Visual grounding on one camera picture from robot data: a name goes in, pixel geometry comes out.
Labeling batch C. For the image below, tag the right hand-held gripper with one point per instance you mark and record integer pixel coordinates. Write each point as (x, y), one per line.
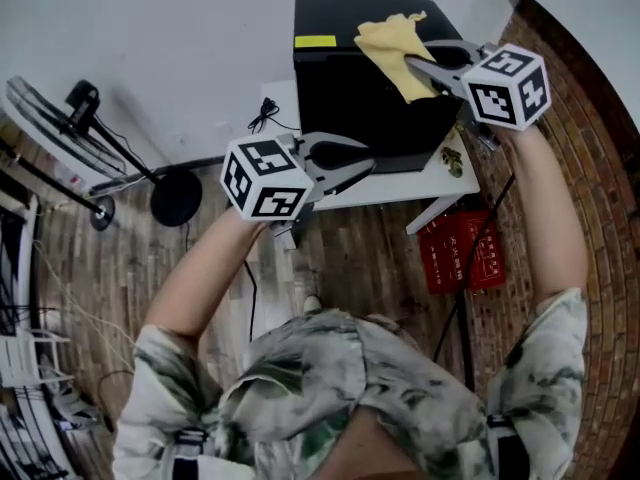
(505, 93)

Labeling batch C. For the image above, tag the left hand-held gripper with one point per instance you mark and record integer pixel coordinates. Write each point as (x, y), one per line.
(260, 183)

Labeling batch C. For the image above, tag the black mini fridge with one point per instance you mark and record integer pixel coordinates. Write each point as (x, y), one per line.
(345, 113)

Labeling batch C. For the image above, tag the yellow cloth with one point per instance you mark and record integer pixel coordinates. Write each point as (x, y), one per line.
(392, 50)

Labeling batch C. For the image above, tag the person's right forearm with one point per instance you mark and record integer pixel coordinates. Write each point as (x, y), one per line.
(545, 218)

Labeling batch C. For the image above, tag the person's left forearm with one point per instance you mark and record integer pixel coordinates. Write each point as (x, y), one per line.
(205, 278)

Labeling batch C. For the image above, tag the white table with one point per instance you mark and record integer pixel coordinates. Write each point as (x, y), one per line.
(395, 188)

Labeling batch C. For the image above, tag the green plant sprig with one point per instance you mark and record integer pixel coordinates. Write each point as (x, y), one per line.
(452, 160)

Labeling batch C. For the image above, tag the red box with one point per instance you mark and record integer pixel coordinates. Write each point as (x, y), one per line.
(450, 258)

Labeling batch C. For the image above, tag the person's shoe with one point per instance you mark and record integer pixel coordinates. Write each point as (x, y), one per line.
(313, 304)

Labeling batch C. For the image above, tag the black standing fan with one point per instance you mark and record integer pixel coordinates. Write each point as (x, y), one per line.
(175, 198)

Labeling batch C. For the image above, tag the person's white green patterned shirt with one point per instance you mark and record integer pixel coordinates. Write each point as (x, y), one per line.
(320, 378)

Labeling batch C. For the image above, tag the black upright pole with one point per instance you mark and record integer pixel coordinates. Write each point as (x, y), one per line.
(466, 343)

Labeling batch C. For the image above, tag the black stand with round base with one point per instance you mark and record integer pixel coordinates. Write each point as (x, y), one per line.
(102, 214)

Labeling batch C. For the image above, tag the white chair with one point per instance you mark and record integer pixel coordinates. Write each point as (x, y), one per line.
(25, 358)

